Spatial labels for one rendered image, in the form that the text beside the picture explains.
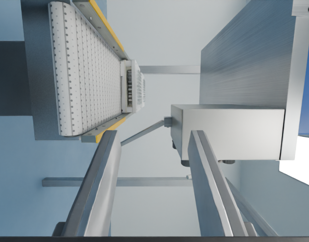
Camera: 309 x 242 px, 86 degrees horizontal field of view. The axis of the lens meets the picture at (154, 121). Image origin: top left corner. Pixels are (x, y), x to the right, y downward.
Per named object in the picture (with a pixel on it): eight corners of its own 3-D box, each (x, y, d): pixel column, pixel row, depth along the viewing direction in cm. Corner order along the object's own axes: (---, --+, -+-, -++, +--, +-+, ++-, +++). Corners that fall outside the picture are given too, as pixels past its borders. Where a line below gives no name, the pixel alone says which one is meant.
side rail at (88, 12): (71, 2, 31) (89, 2, 31) (71, -8, 30) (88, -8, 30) (138, 79, 161) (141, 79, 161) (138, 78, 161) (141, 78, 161)
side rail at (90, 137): (81, 142, 34) (96, 142, 34) (80, 135, 34) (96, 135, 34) (138, 107, 165) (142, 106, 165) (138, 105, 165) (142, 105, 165)
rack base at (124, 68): (128, 68, 99) (132, 68, 99) (129, 109, 102) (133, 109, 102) (120, 59, 75) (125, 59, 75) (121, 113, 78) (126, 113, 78)
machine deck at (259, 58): (275, 160, 33) (295, 160, 33) (298, -55, 28) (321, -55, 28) (196, 119, 94) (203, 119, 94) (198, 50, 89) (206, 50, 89)
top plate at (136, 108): (136, 68, 99) (140, 68, 99) (137, 109, 102) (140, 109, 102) (131, 59, 75) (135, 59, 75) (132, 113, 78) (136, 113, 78)
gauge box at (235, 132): (180, 161, 33) (279, 161, 33) (182, 108, 32) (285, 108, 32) (170, 136, 55) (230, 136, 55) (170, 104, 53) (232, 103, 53)
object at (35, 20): (34, 140, 37) (79, 140, 37) (19, -1, 32) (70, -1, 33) (127, 107, 165) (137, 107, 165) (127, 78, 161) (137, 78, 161)
